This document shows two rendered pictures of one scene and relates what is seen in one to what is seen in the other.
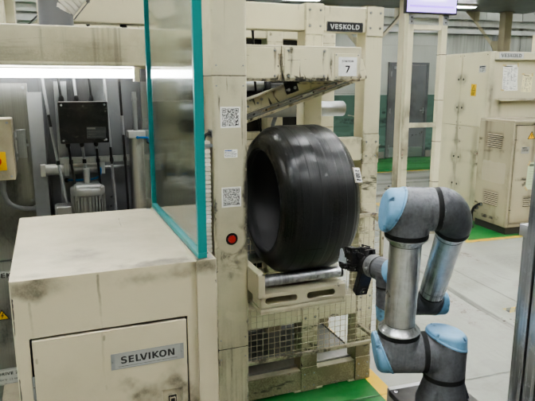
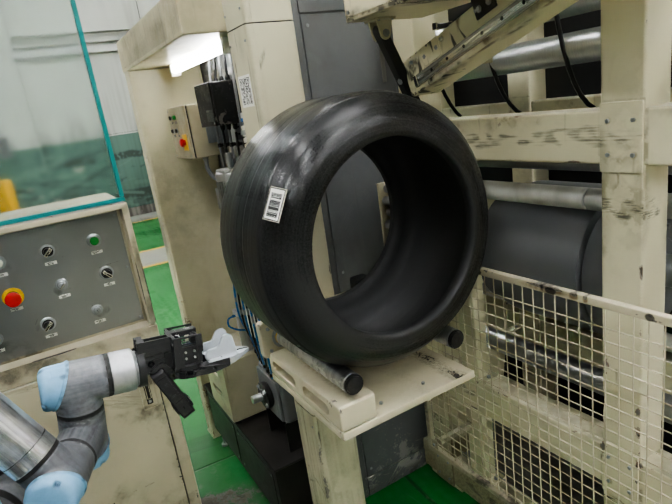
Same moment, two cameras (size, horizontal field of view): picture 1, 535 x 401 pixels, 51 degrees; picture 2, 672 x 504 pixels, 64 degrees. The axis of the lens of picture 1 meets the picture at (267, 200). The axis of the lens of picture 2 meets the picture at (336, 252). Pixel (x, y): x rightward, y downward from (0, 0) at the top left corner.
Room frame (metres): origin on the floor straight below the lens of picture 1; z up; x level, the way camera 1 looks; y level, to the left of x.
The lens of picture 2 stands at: (2.00, -1.27, 1.46)
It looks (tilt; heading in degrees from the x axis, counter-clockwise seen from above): 16 degrees down; 83
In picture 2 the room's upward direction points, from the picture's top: 8 degrees counter-clockwise
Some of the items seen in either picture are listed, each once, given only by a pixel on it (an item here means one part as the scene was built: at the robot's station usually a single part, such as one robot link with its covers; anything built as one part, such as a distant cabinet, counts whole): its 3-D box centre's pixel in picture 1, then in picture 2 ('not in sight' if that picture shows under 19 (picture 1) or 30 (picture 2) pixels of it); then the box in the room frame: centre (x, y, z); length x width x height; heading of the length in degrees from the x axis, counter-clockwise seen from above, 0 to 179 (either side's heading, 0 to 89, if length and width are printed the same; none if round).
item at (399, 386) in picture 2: (285, 289); (368, 374); (2.19, -0.07, 0.80); 0.37 x 0.36 x 0.02; 21
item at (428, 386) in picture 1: (443, 387); not in sight; (1.48, -0.51, 0.77); 0.15 x 0.15 x 0.10
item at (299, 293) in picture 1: (299, 292); (317, 381); (2.06, -0.13, 0.84); 0.36 x 0.09 x 0.06; 111
